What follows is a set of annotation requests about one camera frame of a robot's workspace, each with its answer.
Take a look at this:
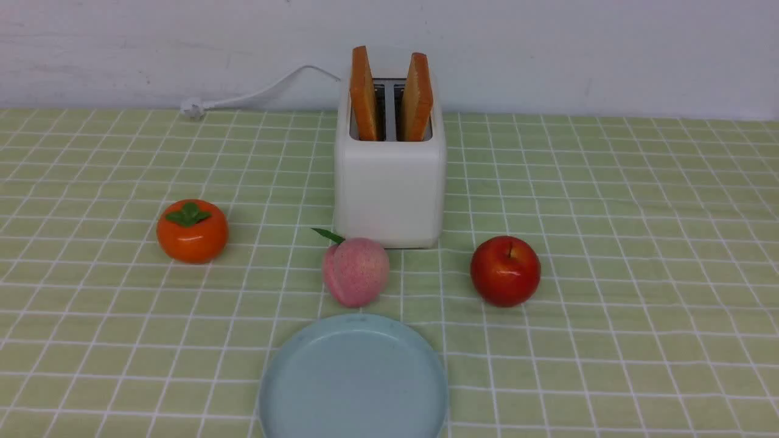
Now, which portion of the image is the toast slice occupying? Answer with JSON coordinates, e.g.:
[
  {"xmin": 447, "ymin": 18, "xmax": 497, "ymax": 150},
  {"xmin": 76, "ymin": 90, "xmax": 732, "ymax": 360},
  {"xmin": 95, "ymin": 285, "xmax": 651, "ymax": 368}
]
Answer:
[
  {"xmin": 349, "ymin": 46, "xmax": 379, "ymax": 141},
  {"xmin": 400, "ymin": 52, "xmax": 434, "ymax": 142}
]

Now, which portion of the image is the pink peach with leaf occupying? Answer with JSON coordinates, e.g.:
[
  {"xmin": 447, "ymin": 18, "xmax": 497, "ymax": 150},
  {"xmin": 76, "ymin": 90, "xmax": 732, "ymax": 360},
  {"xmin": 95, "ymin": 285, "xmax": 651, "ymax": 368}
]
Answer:
[{"xmin": 312, "ymin": 228, "xmax": 390, "ymax": 308}]

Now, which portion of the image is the white two-slot toaster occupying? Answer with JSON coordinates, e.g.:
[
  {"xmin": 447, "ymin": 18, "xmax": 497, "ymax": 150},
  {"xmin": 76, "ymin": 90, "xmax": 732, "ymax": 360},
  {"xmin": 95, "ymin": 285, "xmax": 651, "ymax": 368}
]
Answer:
[{"xmin": 334, "ymin": 66, "xmax": 446, "ymax": 248}]

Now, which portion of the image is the red apple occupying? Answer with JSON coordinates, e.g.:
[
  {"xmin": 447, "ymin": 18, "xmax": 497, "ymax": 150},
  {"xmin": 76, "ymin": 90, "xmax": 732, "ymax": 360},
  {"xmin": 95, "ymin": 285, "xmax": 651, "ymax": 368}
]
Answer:
[{"xmin": 470, "ymin": 235, "xmax": 542, "ymax": 308}]

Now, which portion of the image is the light blue round plate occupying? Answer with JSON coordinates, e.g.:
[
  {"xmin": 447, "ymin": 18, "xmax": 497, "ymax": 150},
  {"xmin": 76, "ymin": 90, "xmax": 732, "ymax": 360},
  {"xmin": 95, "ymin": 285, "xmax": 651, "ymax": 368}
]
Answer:
[{"xmin": 258, "ymin": 313, "xmax": 450, "ymax": 437}]

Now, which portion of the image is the orange persimmon with green leaf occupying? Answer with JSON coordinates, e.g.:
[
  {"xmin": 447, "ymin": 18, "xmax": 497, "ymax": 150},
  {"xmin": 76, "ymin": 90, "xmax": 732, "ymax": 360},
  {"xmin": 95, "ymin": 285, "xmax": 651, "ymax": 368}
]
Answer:
[{"xmin": 156, "ymin": 199, "xmax": 230, "ymax": 264}]

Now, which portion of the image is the green checkered tablecloth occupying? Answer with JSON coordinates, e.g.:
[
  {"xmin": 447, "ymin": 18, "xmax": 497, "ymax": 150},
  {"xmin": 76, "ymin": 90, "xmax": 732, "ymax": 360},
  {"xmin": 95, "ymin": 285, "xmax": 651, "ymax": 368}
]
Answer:
[{"xmin": 1, "ymin": 108, "xmax": 778, "ymax": 437}]

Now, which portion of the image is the white power cable with plug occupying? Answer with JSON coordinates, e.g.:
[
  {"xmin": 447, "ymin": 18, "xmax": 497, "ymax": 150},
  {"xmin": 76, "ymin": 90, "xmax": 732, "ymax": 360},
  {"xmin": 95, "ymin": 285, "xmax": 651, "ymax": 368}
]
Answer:
[{"xmin": 181, "ymin": 64, "xmax": 341, "ymax": 119}]

